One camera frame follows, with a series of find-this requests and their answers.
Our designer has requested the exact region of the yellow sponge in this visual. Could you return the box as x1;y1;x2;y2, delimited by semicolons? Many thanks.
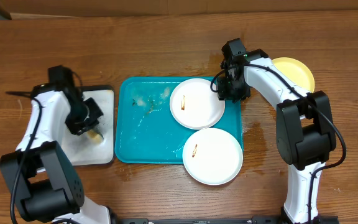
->
86;129;104;144

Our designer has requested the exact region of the white plate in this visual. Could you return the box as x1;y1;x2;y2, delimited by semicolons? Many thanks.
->
170;78;225;130
182;128;243;185

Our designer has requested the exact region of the yellow round plate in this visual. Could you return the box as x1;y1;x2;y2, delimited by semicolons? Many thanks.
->
272;57;315;92

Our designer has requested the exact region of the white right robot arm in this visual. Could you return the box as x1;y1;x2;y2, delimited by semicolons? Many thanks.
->
213;49;336;223

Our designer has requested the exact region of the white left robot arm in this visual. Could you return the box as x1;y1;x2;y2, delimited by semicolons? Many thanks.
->
0;83;118;223

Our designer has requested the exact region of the black soapy water tray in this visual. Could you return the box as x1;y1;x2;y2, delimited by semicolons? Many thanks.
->
61;85;115;166

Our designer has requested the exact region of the teal plastic tray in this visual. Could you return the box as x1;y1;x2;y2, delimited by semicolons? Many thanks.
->
114;76;244;165

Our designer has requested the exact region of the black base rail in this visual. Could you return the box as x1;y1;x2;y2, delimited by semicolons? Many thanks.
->
117;215;291;224

